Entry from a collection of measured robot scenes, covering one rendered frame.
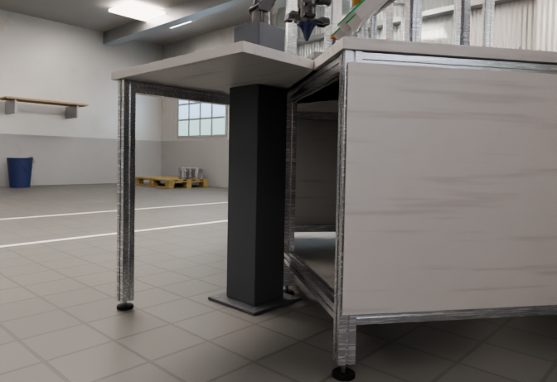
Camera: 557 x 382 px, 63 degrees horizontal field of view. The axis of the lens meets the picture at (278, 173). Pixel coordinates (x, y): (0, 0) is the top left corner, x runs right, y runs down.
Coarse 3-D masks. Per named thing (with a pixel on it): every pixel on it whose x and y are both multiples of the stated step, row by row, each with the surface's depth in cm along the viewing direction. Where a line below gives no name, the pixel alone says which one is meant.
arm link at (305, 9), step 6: (306, 0) 184; (300, 6) 187; (306, 6) 184; (312, 6) 184; (288, 12) 181; (294, 12) 182; (306, 12) 183; (312, 12) 184; (288, 18) 181; (294, 18) 181; (300, 18) 185; (312, 18) 186; (318, 18) 189; (324, 18) 186; (318, 24) 191; (324, 24) 189
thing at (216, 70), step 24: (216, 48) 123; (240, 48) 117; (264, 48) 122; (120, 72) 159; (144, 72) 148; (168, 72) 147; (192, 72) 146; (216, 72) 145; (240, 72) 144; (264, 72) 144; (288, 72) 143; (312, 96) 196
